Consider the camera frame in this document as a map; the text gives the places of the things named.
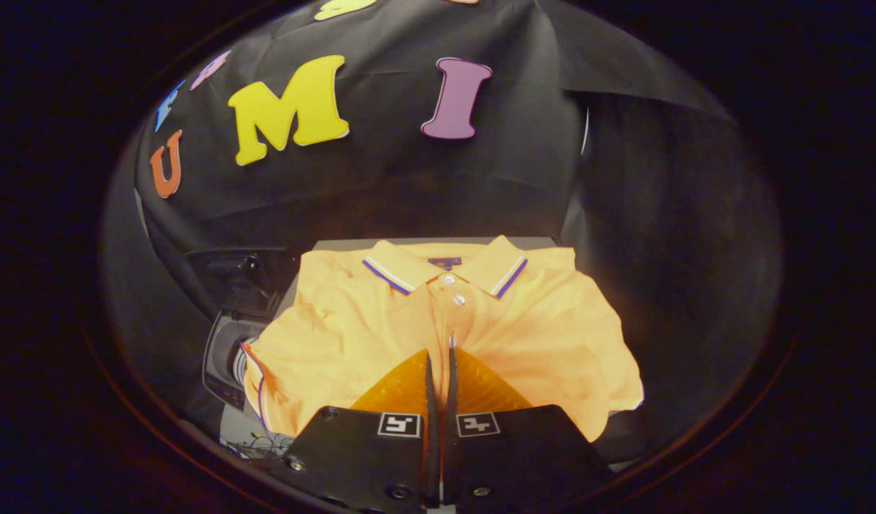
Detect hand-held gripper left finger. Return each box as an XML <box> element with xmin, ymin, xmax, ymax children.
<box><xmin>270</xmin><ymin>350</ymin><xmax>440</xmax><ymax>511</ymax></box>

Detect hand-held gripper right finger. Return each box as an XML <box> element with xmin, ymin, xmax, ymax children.
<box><xmin>441</xmin><ymin>346</ymin><xmax>615</xmax><ymax>511</ymax></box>

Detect orange polo shirt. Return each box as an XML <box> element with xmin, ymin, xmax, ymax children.
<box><xmin>241</xmin><ymin>236</ymin><xmax>645</xmax><ymax>443</ymax></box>

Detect dark glass washing machine lid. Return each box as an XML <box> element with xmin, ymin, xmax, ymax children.
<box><xmin>184</xmin><ymin>246</ymin><xmax>299</xmax><ymax>318</ymax></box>

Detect beige cabinet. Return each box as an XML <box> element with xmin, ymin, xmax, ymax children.
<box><xmin>220</xmin><ymin>238</ymin><xmax>645</xmax><ymax>472</ymax></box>

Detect thin black cables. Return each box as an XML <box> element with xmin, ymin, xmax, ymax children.
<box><xmin>227</xmin><ymin>430</ymin><xmax>296</xmax><ymax>459</ymax></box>

